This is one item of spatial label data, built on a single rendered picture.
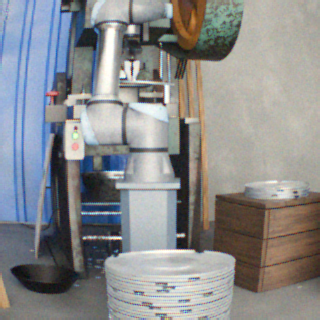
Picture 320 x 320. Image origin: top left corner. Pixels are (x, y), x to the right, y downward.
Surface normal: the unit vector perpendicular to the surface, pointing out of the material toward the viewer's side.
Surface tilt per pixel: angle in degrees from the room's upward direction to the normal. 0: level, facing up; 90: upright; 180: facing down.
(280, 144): 90
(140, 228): 90
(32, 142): 90
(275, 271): 90
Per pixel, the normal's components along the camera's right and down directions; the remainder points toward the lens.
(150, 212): -0.03, 0.05
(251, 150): 0.26, 0.05
